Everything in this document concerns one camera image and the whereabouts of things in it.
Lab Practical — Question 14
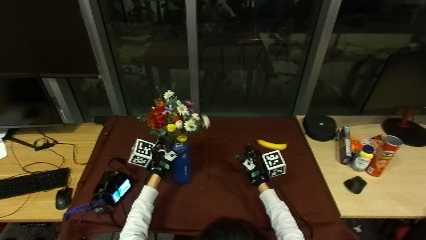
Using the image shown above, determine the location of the purple strap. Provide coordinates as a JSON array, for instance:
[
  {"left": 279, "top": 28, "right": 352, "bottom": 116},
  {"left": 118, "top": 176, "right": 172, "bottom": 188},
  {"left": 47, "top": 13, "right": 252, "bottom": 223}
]
[{"left": 62, "top": 199, "right": 107, "bottom": 221}]

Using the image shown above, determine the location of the dark red tablecloth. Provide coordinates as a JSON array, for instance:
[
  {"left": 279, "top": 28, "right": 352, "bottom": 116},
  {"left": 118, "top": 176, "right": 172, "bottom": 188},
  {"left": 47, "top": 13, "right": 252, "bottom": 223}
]
[{"left": 57, "top": 115, "right": 358, "bottom": 240}]

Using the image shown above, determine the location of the orange chip can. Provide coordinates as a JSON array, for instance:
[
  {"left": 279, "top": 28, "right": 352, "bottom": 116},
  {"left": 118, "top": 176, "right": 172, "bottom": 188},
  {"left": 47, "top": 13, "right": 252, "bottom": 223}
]
[{"left": 364, "top": 134, "right": 404, "bottom": 178}]

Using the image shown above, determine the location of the colourful flower bouquet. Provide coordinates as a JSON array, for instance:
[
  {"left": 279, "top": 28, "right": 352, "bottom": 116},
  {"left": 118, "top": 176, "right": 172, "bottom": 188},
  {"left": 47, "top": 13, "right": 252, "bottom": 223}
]
[{"left": 137, "top": 89, "right": 211, "bottom": 144}]

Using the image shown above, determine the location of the person's right hand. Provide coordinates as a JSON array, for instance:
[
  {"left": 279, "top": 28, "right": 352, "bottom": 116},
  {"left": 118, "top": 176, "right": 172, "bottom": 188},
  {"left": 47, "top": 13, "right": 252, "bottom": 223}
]
[{"left": 234, "top": 143, "right": 271, "bottom": 187}]

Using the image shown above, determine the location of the yellow banana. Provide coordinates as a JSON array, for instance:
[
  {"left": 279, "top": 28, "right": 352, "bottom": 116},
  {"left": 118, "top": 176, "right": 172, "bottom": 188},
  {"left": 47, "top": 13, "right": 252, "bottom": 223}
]
[{"left": 255, "top": 138, "right": 288, "bottom": 151}]

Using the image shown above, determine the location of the person's left hand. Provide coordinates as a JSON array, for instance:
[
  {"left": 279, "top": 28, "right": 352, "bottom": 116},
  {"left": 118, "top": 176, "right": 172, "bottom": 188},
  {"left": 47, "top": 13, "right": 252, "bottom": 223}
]
[{"left": 147, "top": 143, "right": 178, "bottom": 178}]

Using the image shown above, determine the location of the black smartphone with lit screen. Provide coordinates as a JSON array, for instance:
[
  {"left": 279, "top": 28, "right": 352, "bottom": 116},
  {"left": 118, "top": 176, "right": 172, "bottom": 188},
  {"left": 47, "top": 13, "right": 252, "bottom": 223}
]
[{"left": 93, "top": 171, "right": 133, "bottom": 207}]

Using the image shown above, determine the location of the black round pouch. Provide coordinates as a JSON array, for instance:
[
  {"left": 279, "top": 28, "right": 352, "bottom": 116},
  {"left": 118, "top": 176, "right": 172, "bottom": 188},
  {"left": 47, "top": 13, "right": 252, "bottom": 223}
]
[{"left": 302, "top": 113, "right": 338, "bottom": 143}]

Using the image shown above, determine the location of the dark slim can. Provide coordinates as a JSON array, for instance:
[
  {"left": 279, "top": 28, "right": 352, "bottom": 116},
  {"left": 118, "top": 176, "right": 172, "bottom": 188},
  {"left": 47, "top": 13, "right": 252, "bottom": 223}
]
[{"left": 338, "top": 125, "right": 352, "bottom": 166}]

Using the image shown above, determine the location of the black vertical mouse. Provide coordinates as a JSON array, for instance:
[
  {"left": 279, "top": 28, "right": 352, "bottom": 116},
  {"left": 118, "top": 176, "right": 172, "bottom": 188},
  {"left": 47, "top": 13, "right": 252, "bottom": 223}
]
[{"left": 342, "top": 175, "right": 368, "bottom": 195}]

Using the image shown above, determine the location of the black cable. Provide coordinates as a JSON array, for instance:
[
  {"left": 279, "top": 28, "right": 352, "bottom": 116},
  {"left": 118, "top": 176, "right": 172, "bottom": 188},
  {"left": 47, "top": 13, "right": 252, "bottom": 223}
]
[{"left": 7, "top": 128, "right": 97, "bottom": 168}]

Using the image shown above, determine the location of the black monitor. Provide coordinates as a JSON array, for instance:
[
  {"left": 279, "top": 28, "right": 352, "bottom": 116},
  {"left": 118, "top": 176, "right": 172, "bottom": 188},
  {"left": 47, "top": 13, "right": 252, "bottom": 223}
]
[{"left": 0, "top": 73, "right": 85, "bottom": 128}]

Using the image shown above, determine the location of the white marker cube glove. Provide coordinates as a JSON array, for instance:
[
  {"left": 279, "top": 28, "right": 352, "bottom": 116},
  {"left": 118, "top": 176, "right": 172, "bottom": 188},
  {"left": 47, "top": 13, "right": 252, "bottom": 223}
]
[
  {"left": 126, "top": 138, "right": 155, "bottom": 169},
  {"left": 260, "top": 149, "right": 287, "bottom": 179}
]

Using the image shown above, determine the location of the white marker cube left glove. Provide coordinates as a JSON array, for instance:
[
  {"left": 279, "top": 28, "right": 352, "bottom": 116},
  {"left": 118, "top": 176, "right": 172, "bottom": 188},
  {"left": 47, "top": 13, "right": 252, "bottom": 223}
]
[{"left": 126, "top": 138, "right": 155, "bottom": 169}]

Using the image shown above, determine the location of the white marker cube right glove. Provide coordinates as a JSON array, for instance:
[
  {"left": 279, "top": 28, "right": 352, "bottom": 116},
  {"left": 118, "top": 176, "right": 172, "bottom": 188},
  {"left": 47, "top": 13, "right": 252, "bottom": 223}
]
[{"left": 260, "top": 149, "right": 287, "bottom": 179}]

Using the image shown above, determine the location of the blue vase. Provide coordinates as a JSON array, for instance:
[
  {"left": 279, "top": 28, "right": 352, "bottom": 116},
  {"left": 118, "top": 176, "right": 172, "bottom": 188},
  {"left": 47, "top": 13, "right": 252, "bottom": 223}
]
[{"left": 170, "top": 142, "right": 192, "bottom": 184}]

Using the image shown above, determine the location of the black round lamp base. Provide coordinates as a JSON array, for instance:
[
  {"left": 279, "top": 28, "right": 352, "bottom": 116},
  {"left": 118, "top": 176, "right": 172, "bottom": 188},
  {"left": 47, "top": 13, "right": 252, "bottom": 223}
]
[{"left": 380, "top": 107, "right": 426, "bottom": 148}]

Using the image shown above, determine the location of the orange snack packet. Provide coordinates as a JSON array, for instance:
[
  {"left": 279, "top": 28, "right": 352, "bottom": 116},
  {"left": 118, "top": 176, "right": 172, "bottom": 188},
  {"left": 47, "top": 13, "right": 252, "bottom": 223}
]
[{"left": 348, "top": 133, "right": 387, "bottom": 154}]

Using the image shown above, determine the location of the black computer mouse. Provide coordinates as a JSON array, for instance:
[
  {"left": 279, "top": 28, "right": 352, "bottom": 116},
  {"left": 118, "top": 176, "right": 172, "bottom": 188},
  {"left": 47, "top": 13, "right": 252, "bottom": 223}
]
[{"left": 54, "top": 187, "right": 73, "bottom": 211}]

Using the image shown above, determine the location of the black keyboard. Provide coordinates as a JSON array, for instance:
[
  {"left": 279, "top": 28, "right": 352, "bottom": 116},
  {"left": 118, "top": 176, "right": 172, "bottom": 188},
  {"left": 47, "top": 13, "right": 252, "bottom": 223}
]
[{"left": 0, "top": 167, "right": 71, "bottom": 200}]

